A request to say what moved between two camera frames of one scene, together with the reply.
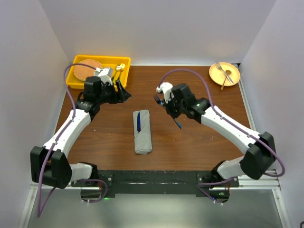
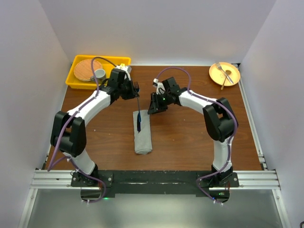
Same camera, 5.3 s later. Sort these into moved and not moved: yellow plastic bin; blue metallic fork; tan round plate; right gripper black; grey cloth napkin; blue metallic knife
Moved: right gripper black; blue metallic fork
Not moved: yellow plastic bin; tan round plate; grey cloth napkin; blue metallic knife
